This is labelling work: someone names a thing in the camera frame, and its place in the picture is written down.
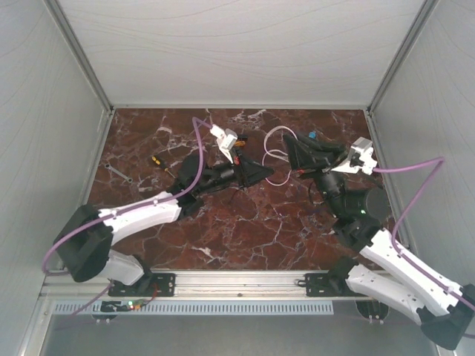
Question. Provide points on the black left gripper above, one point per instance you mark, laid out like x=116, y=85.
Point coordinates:
x=249, y=172

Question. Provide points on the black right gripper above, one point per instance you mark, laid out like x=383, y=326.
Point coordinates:
x=307, y=154

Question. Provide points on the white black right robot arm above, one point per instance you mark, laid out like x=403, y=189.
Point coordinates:
x=442, y=308

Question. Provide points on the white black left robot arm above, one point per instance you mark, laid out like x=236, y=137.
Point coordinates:
x=91, y=233

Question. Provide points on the black zip tie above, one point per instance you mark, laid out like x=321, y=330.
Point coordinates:
x=241, y=189

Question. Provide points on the black yellow screwdriver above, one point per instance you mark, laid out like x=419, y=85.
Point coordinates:
x=162, y=165

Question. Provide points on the silver wrench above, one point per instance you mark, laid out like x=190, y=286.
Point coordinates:
x=118, y=173

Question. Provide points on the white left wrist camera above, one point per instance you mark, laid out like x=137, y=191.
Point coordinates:
x=225, y=140

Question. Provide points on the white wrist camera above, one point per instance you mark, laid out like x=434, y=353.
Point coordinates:
x=359, y=158
x=225, y=140

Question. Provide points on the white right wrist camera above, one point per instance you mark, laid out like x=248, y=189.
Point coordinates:
x=359, y=158

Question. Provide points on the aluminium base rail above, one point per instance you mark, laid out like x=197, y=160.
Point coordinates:
x=196, y=284

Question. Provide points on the black right mount plate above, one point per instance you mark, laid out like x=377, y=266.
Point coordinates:
x=324, y=285

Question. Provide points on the black mount plate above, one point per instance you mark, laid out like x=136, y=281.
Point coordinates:
x=157, y=284
x=324, y=285

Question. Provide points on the black left mount plate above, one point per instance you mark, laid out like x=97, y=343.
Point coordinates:
x=157, y=284

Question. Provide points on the grey slotted cable duct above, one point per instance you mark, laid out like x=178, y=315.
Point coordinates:
x=214, y=307

